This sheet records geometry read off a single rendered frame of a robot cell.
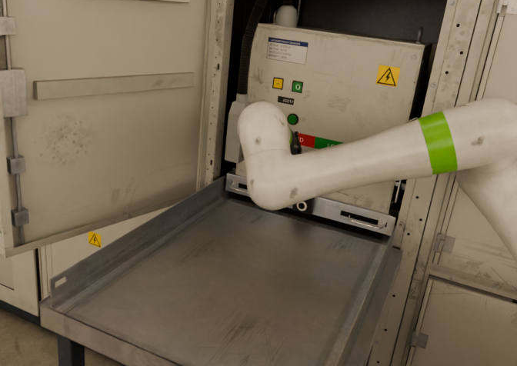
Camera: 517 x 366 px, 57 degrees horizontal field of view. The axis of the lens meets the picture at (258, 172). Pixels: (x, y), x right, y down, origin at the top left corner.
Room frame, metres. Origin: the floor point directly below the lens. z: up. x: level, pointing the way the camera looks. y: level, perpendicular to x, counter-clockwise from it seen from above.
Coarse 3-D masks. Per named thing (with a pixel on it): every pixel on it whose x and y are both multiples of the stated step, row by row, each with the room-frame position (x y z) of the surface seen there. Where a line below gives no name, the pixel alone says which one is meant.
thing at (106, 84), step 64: (0, 0) 1.00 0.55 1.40; (64, 0) 1.10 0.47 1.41; (128, 0) 1.23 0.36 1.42; (192, 0) 1.39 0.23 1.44; (0, 64) 0.99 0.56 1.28; (64, 64) 1.10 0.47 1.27; (128, 64) 1.23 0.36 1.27; (192, 64) 1.40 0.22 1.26; (0, 128) 0.96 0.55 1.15; (64, 128) 1.09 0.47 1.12; (128, 128) 1.24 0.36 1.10; (192, 128) 1.42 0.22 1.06; (0, 192) 0.95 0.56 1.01; (64, 192) 1.09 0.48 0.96; (128, 192) 1.24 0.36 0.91; (192, 192) 1.43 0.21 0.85
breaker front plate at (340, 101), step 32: (256, 32) 1.43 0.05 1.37; (288, 32) 1.39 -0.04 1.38; (256, 64) 1.42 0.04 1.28; (288, 64) 1.39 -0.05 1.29; (320, 64) 1.35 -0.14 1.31; (352, 64) 1.32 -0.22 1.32; (384, 64) 1.28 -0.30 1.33; (416, 64) 1.25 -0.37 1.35; (256, 96) 1.42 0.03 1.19; (288, 96) 1.38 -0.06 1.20; (320, 96) 1.34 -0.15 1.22; (352, 96) 1.31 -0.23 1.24; (384, 96) 1.28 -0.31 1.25; (320, 128) 1.34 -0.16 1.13; (352, 128) 1.30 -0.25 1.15; (384, 128) 1.27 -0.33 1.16; (352, 192) 1.29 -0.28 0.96; (384, 192) 1.26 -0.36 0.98
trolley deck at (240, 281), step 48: (192, 240) 1.11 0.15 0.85; (240, 240) 1.14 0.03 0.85; (288, 240) 1.17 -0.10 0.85; (336, 240) 1.21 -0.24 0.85; (144, 288) 0.88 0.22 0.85; (192, 288) 0.90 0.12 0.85; (240, 288) 0.92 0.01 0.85; (288, 288) 0.94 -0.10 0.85; (336, 288) 0.96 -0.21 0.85; (384, 288) 0.98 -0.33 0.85; (96, 336) 0.74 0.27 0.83; (144, 336) 0.73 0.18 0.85; (192, 336) 0.74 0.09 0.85; (240, 336) 0.76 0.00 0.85; (288, 336) 0.77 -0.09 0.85
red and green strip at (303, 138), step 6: (300, 138) 1.36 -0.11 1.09; (306, 138) 1.35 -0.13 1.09; (312, 138) 1.35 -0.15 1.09; (318, 138) 1.34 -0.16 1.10; (324, 138) 1.33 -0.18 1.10; (300, 144) 1.36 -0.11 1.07; (306, 144) 1.35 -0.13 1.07; (312, 144) 1.34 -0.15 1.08; (318, 144) 1.34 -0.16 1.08; (324, 144) 1.33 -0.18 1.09; (330, 144) 1.32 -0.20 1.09; (336, 144) 1.32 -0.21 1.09
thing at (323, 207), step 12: (228, 180) 1.43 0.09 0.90; (240, 180) 1.41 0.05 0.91; (240, 192) 1.41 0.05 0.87; (324, 204) 1.31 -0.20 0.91; (336, 204) 1.30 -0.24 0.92; (348, 204) 1.29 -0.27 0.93; (324, 216) 1.31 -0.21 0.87; (336, 216) 1.29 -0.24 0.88; (360, 216) 1.27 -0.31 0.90; (372, 216) 1.25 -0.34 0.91; (396, 216) 1.24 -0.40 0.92; (372, 228) 1.25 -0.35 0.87
